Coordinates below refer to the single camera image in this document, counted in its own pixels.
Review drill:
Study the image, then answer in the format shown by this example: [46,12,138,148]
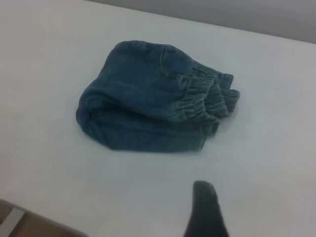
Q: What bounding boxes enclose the blue denim shorts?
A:
[75,40,241,153]

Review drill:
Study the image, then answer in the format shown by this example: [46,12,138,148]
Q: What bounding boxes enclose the grey metal frame bar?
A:
[0,206,26,237]

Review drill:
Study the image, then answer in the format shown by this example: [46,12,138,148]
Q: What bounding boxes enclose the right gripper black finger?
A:
[183,180,231,237]

